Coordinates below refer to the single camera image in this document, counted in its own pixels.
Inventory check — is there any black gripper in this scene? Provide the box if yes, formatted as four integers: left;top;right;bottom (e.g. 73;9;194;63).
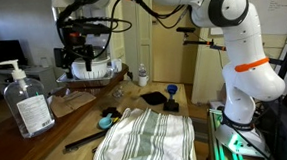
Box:
61;24;97;80

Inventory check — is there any brown paper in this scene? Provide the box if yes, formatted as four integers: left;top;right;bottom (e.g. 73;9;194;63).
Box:
47;89;99;120

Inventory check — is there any clear pump soap bottle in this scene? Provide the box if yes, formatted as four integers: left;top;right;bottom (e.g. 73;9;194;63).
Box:
0;57;57;141

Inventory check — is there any clear plastic water bottle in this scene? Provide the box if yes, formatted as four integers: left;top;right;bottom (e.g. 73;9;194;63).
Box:
138;63;148;78

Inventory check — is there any white mug holding bottle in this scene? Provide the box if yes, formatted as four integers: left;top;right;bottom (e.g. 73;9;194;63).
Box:
137;75;150;88

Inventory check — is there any aluminium foil tray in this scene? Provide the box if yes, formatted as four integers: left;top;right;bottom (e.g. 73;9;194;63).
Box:
55;67;117;90

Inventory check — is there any white plastic colander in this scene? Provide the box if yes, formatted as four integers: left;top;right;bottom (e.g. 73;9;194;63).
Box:
70;55;112;81

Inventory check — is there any metal mixing bowl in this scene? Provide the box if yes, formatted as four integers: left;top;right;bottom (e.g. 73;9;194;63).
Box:
91;34;112;61

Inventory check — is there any plain white mug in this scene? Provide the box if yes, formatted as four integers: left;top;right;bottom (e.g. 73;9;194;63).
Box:
111;57;124;74

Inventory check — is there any white low cabinet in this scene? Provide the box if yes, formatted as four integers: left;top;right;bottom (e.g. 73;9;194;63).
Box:
0;64;58;100

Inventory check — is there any crumpled clear plastic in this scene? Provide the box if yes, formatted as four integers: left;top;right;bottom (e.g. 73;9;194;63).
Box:
112;85;126;100

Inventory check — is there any small black object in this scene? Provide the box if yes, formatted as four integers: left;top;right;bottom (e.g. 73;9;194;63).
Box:
100;105;123;121

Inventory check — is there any teal measuring spoon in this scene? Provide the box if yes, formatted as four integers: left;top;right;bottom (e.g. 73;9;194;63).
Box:
96;112;115;131

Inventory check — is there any white panel door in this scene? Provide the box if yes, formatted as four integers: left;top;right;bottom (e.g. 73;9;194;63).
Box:
122;0;158;87

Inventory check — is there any black stick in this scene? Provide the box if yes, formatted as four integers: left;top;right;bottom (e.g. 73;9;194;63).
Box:
63;118;123;153

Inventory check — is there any black flat screen monitor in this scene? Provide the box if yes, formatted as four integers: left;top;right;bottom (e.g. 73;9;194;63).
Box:
0;38;29;70

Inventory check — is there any black square cloth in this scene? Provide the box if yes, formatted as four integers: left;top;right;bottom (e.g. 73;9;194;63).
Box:
139;90;168;107

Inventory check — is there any white green striped towel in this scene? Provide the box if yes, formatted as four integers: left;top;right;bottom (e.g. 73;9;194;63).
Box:
85;103;197;160

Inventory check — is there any black block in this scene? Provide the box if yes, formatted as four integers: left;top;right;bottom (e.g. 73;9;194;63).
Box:
162;98;181;114

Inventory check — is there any white whiteboard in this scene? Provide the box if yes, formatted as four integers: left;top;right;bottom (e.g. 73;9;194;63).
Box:
208;0;287;40

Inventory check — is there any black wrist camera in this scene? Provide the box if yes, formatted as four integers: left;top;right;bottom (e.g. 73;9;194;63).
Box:
53;47;67;68

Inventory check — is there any black stereo camera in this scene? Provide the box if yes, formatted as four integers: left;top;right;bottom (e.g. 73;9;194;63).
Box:
175;26;197;35

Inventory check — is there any black camera boom rod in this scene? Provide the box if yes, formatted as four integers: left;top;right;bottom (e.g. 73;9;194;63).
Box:
182;37;228;54

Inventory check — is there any aluminium robot stand frame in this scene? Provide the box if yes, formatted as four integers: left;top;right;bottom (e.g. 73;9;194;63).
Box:
204;103;273;160

